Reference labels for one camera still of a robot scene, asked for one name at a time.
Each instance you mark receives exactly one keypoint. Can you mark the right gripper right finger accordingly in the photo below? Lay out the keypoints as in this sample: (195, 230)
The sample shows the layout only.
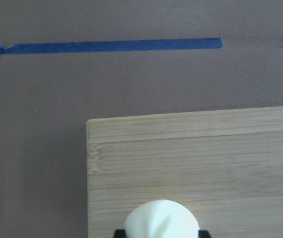
(203, 234)

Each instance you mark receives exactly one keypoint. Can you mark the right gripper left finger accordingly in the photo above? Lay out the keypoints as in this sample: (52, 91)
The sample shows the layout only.
(119, 233)

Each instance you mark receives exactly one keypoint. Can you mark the wooden cutting board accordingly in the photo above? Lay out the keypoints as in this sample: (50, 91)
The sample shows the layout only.
(225, 166)

